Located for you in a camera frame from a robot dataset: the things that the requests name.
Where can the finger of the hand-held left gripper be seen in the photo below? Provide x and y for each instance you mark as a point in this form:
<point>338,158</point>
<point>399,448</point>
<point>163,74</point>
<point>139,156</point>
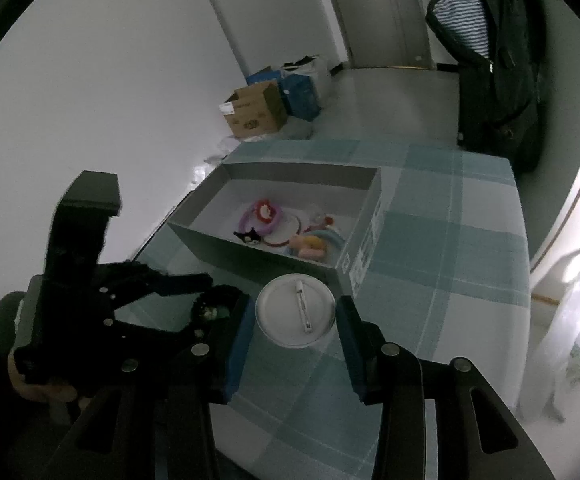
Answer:
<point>169,284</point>
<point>159,341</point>

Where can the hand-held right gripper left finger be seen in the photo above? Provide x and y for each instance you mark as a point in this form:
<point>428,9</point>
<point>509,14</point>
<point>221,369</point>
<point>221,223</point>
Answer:
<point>235,345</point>

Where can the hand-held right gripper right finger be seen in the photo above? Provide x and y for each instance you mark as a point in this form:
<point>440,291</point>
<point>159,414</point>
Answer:
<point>357,355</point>

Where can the grey cardboard box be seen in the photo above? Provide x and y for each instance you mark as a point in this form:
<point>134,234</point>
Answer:
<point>229,250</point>

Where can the black character hair clip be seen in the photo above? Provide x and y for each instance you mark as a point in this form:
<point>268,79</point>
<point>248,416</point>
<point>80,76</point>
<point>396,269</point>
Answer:
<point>250,236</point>

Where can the red thin hoop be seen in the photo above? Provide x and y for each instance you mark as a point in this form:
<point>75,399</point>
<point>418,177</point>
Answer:
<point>276,244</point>

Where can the red flower hair clip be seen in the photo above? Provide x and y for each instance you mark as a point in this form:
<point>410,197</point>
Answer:
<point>265,211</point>

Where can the person's left hand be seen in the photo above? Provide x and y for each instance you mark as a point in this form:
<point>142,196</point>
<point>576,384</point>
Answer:
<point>39,393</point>

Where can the grey chair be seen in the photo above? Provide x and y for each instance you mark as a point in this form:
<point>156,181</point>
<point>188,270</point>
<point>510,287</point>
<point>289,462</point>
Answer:
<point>4,315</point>

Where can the white plastic bag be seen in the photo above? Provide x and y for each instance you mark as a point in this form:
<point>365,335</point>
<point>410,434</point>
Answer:
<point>222,152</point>

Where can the brown cardboard box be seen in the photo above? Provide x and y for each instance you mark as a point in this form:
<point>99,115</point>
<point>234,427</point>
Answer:
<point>255,112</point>

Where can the large clear plastic bag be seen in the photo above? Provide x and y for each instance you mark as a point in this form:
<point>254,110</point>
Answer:
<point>565,320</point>

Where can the blue paper bag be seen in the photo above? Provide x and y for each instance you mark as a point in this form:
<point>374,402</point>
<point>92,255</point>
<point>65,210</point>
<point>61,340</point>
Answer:
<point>300,97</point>
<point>262,76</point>

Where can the white bag with dark items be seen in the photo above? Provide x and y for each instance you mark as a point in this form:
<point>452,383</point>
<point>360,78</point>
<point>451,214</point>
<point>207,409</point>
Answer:
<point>315,72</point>

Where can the black jacket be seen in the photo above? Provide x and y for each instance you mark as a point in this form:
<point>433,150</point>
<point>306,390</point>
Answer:
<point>500,85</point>

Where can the grey door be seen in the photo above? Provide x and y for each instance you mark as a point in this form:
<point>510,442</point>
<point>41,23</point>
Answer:
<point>370,10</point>

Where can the striped shirt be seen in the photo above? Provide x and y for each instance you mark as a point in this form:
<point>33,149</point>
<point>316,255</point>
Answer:
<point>462,25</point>

